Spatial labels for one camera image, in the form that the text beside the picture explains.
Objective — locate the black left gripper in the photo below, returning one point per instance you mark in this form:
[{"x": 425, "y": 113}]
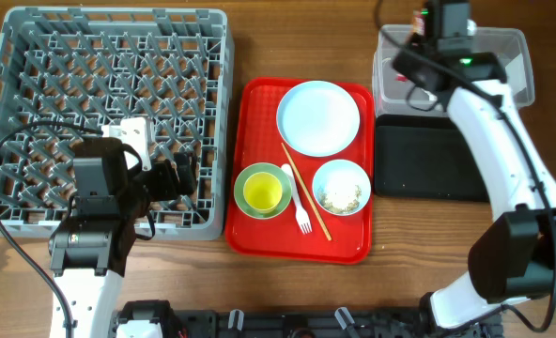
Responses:
[{"x": 169, "y": 189}]

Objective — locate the yellow plastic cup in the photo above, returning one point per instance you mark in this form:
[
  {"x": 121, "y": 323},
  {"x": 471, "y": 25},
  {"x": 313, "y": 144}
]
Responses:
[{"x": 263, "y": 192}]

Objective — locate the light blue small bowl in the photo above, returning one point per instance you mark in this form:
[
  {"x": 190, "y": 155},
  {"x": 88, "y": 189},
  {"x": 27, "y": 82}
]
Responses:
[{"x": 342, "y": 172}]

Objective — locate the red snack wrapper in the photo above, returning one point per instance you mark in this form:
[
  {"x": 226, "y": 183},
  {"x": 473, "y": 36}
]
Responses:
[{"x": 418, "y": 22}]

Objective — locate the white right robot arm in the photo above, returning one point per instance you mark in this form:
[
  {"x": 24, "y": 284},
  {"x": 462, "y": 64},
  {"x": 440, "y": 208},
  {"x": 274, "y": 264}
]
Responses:
[{"x": 515, "y": 259}]

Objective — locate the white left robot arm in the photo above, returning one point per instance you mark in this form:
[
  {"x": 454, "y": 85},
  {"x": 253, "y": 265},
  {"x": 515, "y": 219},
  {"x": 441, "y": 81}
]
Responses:
[{"x": 90, "y": 247}]

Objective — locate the clear plastic waste bin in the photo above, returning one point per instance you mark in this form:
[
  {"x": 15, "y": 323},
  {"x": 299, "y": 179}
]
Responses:
[{"x": 394, "y": 95}]

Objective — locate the black food waste tray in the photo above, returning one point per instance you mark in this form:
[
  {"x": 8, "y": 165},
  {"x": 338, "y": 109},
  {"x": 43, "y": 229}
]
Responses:
[{"x": 424, "y": 157}]

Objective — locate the grey plastic dishwasher rack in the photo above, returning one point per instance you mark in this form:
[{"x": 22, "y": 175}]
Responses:
[{"x": 67, "y": 71}]

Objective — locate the red plastic tray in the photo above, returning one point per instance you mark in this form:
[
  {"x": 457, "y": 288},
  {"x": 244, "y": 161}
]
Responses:
[{"x": 258, "y": 140}]

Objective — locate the white bin label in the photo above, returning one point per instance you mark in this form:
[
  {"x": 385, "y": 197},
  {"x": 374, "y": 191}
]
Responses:
[{"x": 516, "y": 74}]

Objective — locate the green saucer bowl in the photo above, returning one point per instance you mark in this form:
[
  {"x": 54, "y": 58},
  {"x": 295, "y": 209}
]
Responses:
[{"x": 256, "y": 168}]

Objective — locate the white plastic fork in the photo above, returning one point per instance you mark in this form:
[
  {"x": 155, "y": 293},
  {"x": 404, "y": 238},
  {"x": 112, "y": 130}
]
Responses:
[{"x": 301, "y": 215}]

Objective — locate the wooden chopstick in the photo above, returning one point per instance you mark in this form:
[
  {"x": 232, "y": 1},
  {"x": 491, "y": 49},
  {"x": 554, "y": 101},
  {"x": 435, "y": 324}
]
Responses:
[{"x": 307, "y": 194}]

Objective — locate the large light blue plate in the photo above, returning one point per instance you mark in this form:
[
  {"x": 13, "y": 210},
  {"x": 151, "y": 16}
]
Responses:
[{"x": 318, "y": 118}]

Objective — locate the rice and nut leftovers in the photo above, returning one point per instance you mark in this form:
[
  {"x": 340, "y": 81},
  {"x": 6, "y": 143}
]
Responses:
[{"x": 340, "y": 198}]

